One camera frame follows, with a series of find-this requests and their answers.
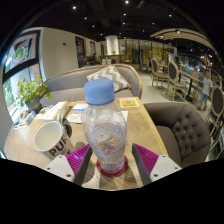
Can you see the white tissue box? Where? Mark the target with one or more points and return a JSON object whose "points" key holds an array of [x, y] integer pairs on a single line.
{"points": [[50, 111]]}

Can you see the group of ceiling lights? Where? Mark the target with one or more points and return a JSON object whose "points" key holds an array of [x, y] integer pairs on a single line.
{"points": [[74, 7]]}

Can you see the yellow table sign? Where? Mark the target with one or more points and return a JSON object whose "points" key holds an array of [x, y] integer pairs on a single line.
{"points": [[129, 102]]}

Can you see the grey white zigzag cushion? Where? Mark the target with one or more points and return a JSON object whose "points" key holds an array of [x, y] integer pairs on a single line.
{"points": [[111, 75]]}

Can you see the person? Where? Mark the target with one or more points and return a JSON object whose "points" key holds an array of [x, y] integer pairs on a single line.
{"points": [[90, 59], [206, 86]]}

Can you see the group of dining chairs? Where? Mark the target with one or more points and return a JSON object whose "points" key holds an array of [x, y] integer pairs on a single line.
{"points": [[171, 71]]}

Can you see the potted green plant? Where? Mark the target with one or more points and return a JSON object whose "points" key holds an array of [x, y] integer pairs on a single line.
{"points": [[31, 91]]}

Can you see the grey sofa with wooden trim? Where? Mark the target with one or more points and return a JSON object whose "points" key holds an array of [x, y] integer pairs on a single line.
{"points": [[66, 83]]}

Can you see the white mug with black letters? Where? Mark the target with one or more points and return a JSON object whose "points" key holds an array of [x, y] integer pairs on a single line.
{"points": [[50, 138]]}

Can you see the grey tufted armchair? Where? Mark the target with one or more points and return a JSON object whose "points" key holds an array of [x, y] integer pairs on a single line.
{"points": [[180, 133]]}

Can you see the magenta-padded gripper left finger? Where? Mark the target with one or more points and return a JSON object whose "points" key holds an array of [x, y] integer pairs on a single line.
{"points": [[78, 160]]}

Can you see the clear water bottle blue cap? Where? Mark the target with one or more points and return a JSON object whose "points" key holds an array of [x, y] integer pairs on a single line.
{"points": [[105, 133]]}

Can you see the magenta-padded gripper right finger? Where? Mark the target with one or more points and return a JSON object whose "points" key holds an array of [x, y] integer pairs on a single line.
{"points": [[148, 159]]}

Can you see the framed colourful wall picture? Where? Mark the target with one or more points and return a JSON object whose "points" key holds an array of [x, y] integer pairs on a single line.
{"points": [[21, 51]]}

